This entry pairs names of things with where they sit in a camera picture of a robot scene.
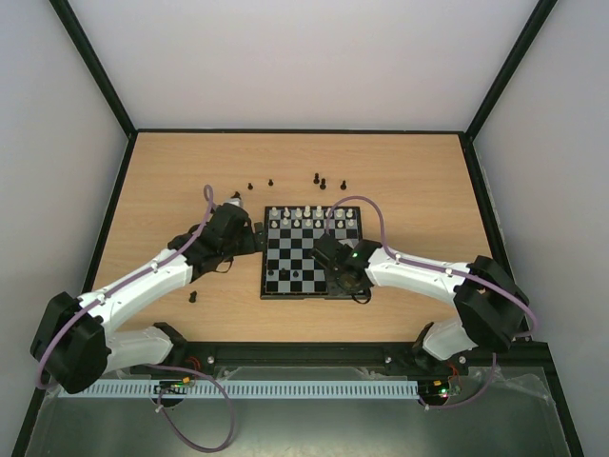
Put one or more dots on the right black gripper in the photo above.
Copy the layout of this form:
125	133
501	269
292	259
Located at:
322	248

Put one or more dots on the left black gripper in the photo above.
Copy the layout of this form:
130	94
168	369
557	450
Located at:
249	244

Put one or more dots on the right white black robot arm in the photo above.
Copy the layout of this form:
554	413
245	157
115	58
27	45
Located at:
490	306

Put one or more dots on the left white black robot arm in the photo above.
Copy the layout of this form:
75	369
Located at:
79	338

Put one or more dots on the black aluminium frame rail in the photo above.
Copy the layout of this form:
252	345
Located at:
391	358

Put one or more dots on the light blue slotted cable duct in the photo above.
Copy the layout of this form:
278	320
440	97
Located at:
251	390

